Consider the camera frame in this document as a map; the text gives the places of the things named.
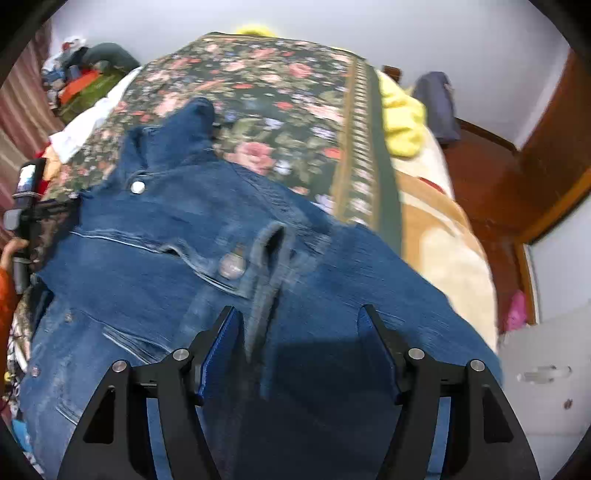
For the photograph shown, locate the blue denim jeans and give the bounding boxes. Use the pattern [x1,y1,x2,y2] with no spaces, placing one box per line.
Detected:
[18,97,504,480]

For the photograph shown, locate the grey neck pillow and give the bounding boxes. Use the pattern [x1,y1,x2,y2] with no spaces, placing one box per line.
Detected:
[85,42,141,72]

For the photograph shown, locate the striped curtain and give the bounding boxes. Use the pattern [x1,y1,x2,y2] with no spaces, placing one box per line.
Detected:
[0,23,65,250]

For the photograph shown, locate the pile of clutter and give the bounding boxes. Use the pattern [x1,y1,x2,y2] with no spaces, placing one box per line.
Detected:
[41,34,93,90]

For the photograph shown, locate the orange box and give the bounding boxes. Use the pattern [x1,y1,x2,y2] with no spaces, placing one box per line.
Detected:
[60,71,100,104]

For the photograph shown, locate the floral blanket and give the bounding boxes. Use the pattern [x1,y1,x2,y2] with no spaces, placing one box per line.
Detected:
[14,31,404,278]

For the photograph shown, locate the wooden door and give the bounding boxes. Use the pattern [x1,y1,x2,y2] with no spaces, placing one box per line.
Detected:
[517,46,591,245]

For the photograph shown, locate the wooden bed frame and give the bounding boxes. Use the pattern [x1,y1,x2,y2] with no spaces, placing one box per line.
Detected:
[383,65,541,326]

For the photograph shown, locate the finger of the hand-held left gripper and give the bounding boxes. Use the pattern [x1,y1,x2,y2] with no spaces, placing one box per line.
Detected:
[39,198,81,222]

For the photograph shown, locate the grey blue garment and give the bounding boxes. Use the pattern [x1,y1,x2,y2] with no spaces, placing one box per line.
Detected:
[411,71,462,146]

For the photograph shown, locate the white shirt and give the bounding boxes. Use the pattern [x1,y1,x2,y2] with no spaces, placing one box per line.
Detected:
[48,67,144,164]

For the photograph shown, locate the white cabinet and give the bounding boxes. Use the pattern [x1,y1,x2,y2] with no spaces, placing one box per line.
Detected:
[499,300,591,439]

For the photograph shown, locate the yellow blanket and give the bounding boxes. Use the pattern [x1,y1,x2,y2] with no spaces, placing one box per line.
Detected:
[235,21,428,160]

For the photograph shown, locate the pink toy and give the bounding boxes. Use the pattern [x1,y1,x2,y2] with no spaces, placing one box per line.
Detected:
[503,290,529,333]

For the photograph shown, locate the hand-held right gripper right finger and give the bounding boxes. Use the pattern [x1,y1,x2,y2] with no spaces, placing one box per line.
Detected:
[357,304,541,480]

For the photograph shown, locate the person's left hand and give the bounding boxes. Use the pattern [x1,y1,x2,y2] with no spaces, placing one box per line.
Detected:
[0,237,29,260]

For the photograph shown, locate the beige plush blanket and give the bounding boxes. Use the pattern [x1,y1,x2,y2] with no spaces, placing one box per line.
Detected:
[394,129,502,352]

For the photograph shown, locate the green patterned box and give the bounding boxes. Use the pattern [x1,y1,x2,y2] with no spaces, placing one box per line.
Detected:
[60,69,126,123]

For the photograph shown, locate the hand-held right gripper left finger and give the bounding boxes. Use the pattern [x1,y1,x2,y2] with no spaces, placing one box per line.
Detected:
[56,305,245,480]

